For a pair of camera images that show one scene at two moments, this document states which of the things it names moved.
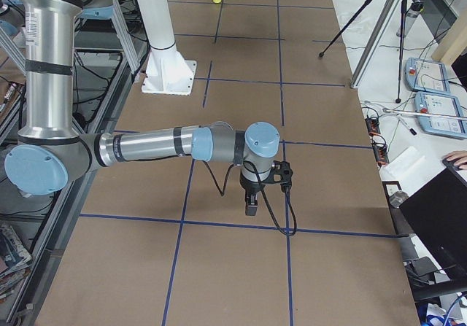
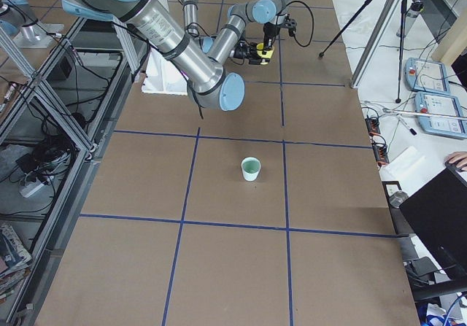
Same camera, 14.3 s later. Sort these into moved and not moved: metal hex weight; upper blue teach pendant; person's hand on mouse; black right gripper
Moved: black right gripper
Not moved: metal hex weight; person's hand on mouse; upper blue teach pendant
